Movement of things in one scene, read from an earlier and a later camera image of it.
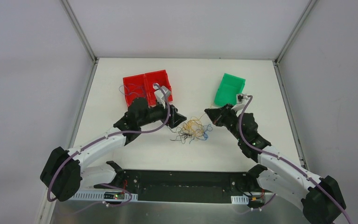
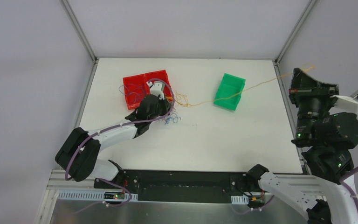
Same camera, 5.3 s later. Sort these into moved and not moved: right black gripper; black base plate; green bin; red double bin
Moved: right black gripper
Not moved: red double bin; black base plate; green bin
